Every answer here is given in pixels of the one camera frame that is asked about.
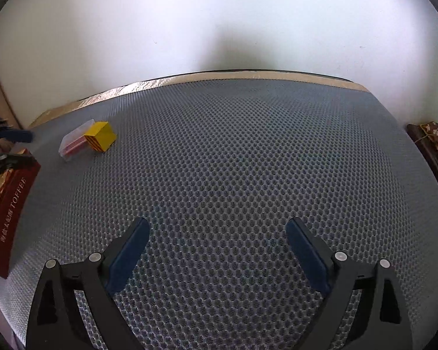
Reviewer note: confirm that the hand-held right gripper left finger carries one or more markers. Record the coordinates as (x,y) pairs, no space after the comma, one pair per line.
(126,259)

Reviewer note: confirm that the striped beige curtain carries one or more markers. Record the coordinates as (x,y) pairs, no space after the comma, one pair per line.
(3,94)

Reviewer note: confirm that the red and gold box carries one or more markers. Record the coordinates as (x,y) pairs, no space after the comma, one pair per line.
(11,218)

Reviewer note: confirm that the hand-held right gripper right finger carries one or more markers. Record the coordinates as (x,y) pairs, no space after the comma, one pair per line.
(308,255)

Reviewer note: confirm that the floral brown cloth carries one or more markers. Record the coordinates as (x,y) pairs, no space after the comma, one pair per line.
(436,134)

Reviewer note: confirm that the grey mesh mat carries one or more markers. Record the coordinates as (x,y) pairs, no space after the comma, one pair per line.
(222,171)

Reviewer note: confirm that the clear box with pink contents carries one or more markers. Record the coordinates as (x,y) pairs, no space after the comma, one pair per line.
(73,143)

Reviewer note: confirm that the dark wooden furniture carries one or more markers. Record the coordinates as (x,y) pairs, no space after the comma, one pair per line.
(432,167)

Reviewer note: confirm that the yellow cube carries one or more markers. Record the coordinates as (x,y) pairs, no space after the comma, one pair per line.
(101,136)

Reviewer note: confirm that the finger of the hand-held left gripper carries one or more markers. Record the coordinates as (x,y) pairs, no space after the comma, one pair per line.
(20,135)
(11,159)

